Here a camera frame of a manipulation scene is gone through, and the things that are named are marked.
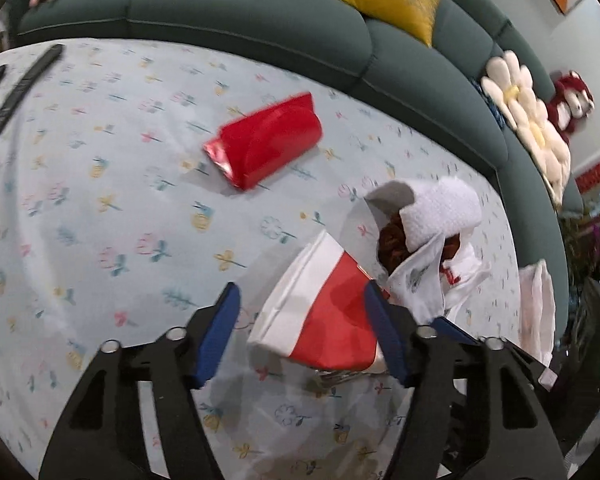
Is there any potted plant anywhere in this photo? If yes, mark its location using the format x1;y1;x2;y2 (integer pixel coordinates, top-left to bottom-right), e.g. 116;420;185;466
560;200;600;281

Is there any red and white paper cup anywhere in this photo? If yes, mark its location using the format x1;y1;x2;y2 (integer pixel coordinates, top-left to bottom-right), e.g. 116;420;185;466
247;230;393;373

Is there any red monkey plush toy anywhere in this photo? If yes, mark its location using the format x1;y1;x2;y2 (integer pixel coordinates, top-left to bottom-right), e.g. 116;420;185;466
546;71;596;133

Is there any dark green sofa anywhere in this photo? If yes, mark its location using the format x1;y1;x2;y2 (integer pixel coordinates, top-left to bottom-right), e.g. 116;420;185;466
7;0;586;341

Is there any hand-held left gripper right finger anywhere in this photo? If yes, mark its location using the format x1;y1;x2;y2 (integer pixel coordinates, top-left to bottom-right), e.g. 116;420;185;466
362;280;568;480

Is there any dark blue patterned cloth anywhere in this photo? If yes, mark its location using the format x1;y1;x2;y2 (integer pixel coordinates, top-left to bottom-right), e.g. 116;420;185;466
472;77;506;128

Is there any white flower cushion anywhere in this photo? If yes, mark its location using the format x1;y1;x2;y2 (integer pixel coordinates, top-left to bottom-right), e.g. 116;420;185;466
481;51;537;126
510;105;572;201

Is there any floral light blue tablecloth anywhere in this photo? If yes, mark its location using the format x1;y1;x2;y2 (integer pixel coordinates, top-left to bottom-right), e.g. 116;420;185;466
0;37;523;480

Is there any dark red crinkled wad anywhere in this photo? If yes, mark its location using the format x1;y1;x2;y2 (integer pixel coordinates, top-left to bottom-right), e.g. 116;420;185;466
377;212;463;273

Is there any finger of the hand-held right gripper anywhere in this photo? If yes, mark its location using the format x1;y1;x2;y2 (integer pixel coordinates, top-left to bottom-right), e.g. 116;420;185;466
432;316;481;347

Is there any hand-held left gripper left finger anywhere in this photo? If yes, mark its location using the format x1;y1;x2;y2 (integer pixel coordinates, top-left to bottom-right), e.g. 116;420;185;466
39;282;242;480

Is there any red foil packet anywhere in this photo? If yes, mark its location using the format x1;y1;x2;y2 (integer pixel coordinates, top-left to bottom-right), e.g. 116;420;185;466
202;92;323;192

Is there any white rolled cloth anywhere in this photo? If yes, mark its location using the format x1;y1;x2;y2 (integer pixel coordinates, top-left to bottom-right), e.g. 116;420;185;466
399;176;482;252

